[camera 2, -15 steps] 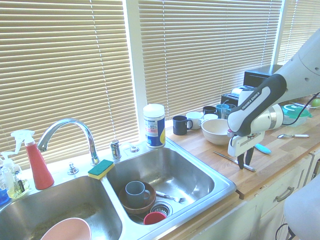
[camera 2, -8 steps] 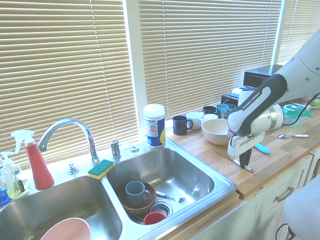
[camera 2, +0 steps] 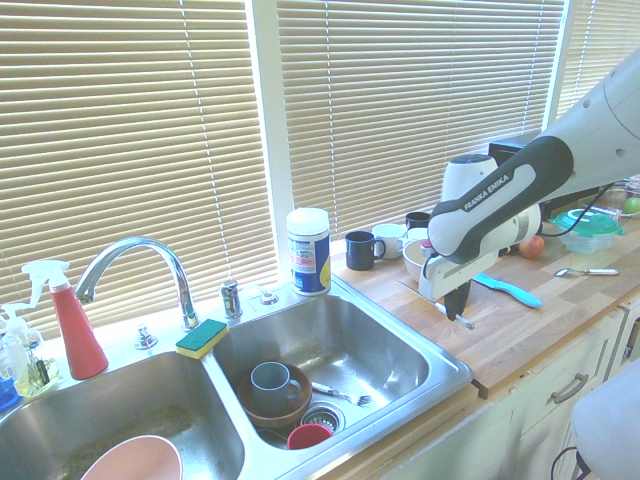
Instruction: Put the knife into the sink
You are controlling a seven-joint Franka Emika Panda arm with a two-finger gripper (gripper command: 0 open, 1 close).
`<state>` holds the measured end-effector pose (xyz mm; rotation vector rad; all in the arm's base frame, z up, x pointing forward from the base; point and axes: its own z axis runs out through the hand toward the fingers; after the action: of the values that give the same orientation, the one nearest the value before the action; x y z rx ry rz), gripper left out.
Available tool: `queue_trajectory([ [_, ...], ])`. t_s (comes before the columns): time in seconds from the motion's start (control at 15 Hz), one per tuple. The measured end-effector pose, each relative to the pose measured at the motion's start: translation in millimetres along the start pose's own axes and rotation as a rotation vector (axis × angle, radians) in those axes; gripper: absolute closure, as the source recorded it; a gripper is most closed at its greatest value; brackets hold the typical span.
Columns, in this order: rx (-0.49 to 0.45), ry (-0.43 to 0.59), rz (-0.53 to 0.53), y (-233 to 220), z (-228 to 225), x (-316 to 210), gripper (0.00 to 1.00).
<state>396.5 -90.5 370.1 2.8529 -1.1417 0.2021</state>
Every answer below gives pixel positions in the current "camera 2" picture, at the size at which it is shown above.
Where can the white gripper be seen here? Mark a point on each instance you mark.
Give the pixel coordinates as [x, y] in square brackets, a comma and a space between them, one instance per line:
[450, 277]

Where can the silver table knife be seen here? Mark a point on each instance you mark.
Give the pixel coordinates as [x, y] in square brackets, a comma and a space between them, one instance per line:
[417, 291]

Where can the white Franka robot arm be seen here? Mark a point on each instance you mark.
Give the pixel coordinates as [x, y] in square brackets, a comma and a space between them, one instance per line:
[500, 200]

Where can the light blue plastic knife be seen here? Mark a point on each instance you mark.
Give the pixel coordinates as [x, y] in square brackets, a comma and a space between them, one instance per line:
[510, 291]

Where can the stainless steel double sink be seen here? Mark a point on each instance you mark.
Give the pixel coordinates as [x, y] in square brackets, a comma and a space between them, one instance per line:
[360, 350]

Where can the metal sink drain strainer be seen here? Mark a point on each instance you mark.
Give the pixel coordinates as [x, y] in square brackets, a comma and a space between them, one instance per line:
[325, 415]

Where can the white sink dispenser cap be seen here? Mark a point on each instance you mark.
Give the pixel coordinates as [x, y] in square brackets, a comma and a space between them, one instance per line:
[267, 299]

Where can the chrome sink knob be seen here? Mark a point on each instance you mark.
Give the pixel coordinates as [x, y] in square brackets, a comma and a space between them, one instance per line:
[145, 339]

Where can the cream white bowl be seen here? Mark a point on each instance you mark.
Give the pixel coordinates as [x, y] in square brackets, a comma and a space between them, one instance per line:
[415, 262]

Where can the white ceramic mug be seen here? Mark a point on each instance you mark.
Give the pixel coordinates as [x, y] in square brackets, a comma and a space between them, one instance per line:
[392, 242]
[416, 235]

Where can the red apple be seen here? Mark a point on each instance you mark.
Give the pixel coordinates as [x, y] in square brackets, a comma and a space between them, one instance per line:
[531, 247]

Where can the small black mug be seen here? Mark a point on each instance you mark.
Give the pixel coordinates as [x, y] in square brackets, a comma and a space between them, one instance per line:
[417, 221]

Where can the large black mug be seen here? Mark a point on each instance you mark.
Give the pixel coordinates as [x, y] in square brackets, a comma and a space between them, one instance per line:
[360, 252]

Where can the clear container with green lid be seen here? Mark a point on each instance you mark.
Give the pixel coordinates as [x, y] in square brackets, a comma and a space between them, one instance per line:
[587, 235]

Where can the cream kitchen cabinet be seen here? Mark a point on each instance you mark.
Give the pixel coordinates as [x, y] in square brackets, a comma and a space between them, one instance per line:
[500, 440]

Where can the white wipes canister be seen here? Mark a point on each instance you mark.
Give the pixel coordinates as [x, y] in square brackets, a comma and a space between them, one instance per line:
[309, 255]

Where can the green apple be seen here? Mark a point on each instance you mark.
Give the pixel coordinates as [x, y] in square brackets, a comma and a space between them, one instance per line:
[633, 205]

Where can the red enamel mug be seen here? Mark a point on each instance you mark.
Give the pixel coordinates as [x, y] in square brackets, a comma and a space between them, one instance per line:
[307, 437]

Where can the grey ceramic mug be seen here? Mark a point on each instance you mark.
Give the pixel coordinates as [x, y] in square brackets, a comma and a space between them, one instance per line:
[270, 387]

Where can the brown wooden bowl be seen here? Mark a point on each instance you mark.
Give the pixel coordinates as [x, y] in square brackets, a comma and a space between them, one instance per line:
[272, 419]

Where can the green and yellow sponge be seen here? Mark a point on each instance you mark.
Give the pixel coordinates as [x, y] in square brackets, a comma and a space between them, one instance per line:
[200, 337]

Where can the narrow beige window blind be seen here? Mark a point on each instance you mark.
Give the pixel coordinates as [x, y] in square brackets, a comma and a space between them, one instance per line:
[600, 45]

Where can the chrome curved faucet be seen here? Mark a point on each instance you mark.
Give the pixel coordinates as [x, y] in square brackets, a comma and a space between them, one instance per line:
[150, 247]

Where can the pink plastic bowl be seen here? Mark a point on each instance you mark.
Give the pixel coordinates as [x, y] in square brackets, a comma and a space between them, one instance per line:
[135, 460]

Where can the wide beige window blind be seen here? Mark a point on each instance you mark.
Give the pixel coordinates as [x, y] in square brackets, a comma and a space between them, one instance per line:
[125, 150]

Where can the red spray bottle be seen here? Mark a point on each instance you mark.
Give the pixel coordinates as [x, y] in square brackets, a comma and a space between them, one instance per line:
[80, 340]

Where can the clear pump soap bottle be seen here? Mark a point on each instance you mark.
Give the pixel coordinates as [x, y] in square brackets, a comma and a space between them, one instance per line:
[30, 370]

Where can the blue dish soap bottle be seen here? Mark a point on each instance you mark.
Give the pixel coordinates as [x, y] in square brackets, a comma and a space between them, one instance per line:
[7, 392]

